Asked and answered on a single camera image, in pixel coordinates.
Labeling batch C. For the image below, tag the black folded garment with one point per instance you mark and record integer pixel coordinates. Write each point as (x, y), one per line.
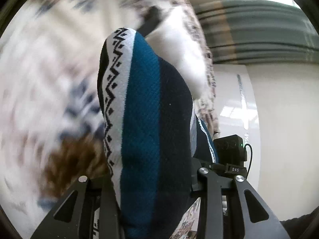
(151, 20)

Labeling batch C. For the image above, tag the white fluffy garment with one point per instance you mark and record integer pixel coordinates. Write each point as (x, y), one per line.
(172, 42)

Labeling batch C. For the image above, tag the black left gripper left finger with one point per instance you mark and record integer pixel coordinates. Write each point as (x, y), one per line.
(100, 194)

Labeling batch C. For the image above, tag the striped green curtain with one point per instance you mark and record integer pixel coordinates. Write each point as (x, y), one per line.
(257, 32)

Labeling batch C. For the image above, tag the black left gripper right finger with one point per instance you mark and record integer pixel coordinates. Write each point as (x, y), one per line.
(202, 179)

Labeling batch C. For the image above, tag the navy teal patterned sock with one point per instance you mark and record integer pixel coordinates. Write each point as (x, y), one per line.
(151, 134)

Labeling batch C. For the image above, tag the white floral fleece blanket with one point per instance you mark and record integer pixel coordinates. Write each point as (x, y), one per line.
(51, 124)

